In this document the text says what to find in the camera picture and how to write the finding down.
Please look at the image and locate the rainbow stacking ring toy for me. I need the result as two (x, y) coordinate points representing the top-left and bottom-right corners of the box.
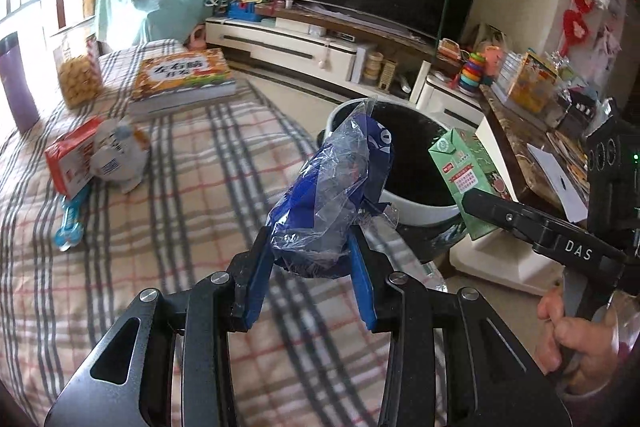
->
(459, 51), (487, 95)

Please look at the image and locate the white crumpled packet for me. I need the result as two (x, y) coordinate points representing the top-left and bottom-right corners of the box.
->
(90, 117), (151, 194)

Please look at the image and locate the red and white box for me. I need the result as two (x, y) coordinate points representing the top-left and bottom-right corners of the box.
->
(44, 116), (106, 198)

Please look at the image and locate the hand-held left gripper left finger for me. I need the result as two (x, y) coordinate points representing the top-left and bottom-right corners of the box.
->
(44, 227), (275, 427)

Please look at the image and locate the green drink carton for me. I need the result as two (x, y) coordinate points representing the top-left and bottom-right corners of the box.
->
(427, 127), (516, 242)

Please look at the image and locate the paper shopping bag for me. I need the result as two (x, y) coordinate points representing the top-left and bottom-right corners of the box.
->
(470, 23), (508, 58)

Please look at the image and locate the white paper sheet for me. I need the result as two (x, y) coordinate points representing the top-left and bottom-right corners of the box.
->
(526, 142), (588, 223)

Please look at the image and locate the clear cookie jar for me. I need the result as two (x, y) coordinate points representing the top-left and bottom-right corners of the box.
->
(52, 27), (105, 108)

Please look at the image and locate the teal furniture cover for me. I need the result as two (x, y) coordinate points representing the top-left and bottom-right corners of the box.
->
(94, 0), (221, 52)

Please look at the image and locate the white low television cabinet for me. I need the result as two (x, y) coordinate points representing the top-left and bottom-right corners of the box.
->
(204, 9), (483, 128)

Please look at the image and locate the blue plastic bag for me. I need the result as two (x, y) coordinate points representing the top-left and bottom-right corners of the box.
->
(270, 99), (398, 280)

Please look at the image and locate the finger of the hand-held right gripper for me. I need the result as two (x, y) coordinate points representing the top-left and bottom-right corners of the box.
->
(461, 188), (626, 278)

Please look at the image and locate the brown marbled counter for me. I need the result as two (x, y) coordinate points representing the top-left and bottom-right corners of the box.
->
(477, 82), (601, 228)

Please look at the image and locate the person's right hand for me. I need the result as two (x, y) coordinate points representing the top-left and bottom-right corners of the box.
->
(536, 287), (640, 400)

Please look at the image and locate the purple thermos bottle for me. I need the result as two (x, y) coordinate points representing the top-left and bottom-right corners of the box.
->
(0, 32), (41, 135)

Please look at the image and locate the yellow colourful box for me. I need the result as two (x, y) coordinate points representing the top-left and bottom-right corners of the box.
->
(507, 52), (561, 112)

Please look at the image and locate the orange picture book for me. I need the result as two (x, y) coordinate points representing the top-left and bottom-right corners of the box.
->
(129, 48), (237, 116)

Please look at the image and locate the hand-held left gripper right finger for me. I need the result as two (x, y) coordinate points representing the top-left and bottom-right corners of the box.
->
(347, 232), (573, 427)

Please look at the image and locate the orange toy cash register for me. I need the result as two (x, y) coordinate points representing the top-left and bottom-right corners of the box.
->
(437, 38), (463, 62)

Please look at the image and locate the white bin with black liner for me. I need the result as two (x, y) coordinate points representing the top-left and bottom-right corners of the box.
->
(320, 97), (481, 268)

